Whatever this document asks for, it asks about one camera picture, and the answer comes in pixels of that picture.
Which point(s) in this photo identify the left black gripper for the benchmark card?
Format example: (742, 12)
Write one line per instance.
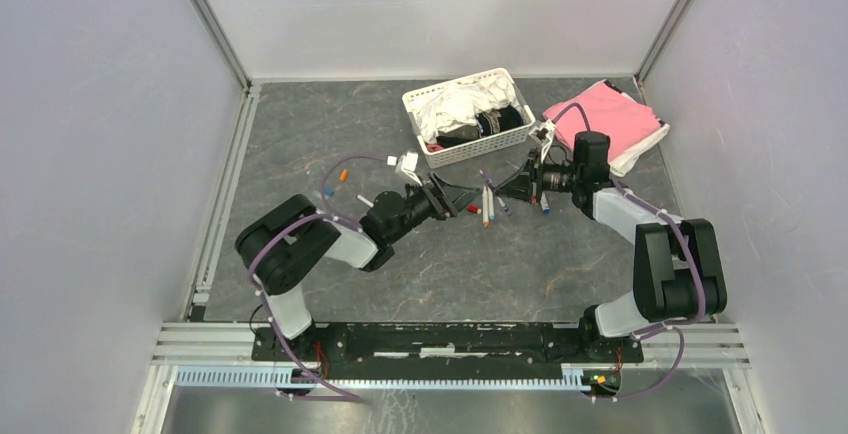
(445, 198)

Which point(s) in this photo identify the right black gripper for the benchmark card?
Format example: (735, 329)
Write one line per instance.
(527, 182)

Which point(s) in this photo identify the white pen blue ends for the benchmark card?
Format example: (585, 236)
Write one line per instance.
(544, 205)

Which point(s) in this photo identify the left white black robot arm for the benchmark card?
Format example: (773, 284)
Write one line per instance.
(281, 248)

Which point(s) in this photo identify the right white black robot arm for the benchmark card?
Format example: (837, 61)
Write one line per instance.
(677, 274)

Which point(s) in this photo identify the white pen blue tip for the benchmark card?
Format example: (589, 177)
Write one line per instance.
(491, 211)

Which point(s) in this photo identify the black cloth in basket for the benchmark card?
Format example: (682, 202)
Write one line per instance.
(486, 124)

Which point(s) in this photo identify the white plastic basket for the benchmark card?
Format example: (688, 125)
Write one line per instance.
(437, 157)

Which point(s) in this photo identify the white cloth in basket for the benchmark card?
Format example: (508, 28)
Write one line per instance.
(456, 104)

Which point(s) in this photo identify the white cloth under pink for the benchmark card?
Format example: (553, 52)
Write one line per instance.
(633, 127)

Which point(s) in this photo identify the pink folded cloth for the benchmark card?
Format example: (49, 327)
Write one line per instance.
(582, 112)

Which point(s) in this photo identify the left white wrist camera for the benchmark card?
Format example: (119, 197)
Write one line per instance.
(405, 167)

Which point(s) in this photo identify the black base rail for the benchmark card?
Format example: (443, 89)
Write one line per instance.
(523, 351)

